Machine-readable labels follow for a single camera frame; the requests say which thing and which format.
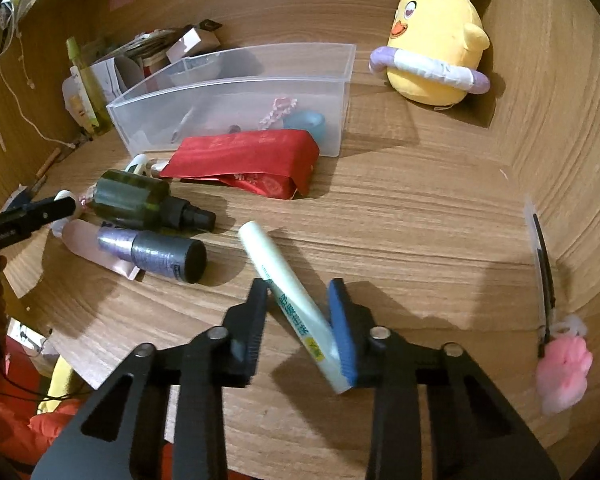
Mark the pink paw hair clip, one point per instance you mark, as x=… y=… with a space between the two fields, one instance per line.
x=561 y=376

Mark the white pen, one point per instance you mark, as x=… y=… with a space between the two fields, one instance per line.
x=179 y=129

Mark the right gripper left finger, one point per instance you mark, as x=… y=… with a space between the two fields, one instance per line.
x=119 y=431

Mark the yellow oil spray bottle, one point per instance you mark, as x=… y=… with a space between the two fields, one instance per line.
x=91 y=85

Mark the white paper boxes stack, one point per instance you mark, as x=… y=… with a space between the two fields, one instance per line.
x=114 y=75

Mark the small pink white box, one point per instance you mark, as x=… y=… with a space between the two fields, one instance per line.
x=194 y=41

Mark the yellow chick plush toy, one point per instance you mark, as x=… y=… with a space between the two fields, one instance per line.
x=433 y=52

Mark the mint blue tube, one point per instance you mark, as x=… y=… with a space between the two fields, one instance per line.
x=141 y=165

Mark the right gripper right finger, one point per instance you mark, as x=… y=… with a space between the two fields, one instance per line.
x=475 y=432

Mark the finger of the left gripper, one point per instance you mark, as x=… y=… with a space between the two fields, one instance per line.
x=20 y=223

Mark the stack of books papers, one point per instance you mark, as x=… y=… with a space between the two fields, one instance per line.
x=147 y=43

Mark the clear plastic storage box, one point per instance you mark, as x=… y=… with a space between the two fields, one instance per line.
x=257 y=88

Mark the dark green spray bottle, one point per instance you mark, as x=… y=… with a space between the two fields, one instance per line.
x=144 y=203

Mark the red paper envelope packet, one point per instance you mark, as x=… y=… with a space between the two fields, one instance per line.
x=271 y=163

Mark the blue washi tape roll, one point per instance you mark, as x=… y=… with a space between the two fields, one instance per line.
x=313 y=122

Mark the purple black cosmetic bottle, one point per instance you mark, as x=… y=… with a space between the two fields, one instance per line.
x=180 y=258

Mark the pale green tube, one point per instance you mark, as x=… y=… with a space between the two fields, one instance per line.
x=297 y=305

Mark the white green lotion tube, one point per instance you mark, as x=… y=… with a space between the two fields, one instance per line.
x=82 y=102

